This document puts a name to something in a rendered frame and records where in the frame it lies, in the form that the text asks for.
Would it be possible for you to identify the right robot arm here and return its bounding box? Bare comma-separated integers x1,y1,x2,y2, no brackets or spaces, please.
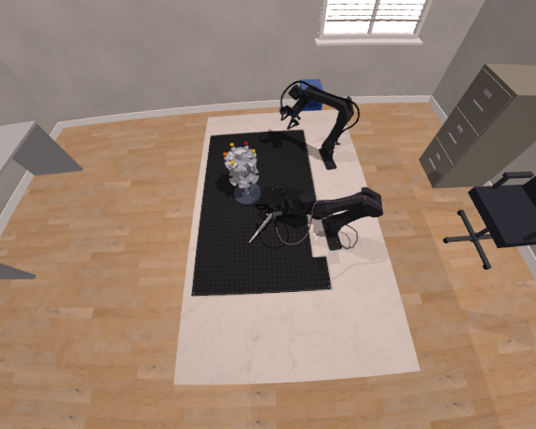
288,84,354,170

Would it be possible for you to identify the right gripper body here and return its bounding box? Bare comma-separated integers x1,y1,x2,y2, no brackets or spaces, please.
282,102,303,123

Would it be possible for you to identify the white pipette with yellow button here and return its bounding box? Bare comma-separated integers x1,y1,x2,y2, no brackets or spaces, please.
230,160,240,185
248,149,256,175

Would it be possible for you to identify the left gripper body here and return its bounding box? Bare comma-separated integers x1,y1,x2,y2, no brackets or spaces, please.
276,188,299,222

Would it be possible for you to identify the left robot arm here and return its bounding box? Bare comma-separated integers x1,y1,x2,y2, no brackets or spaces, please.
296,187,383,251

